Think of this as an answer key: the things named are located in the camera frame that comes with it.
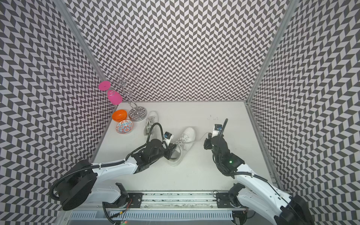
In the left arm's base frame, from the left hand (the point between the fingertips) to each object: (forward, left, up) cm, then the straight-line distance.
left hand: (175, 146), depth 84 cm
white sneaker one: (+21, +17, 0) cm, 27 cm away
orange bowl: (+27, +44, -4) cm, 52 cm away
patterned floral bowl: (+19, +39, -7) cm, 44 cm away
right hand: (+3, -20, +7) cm, 21 cm away
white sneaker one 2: (0, -5, +3) cm, 6 cm away
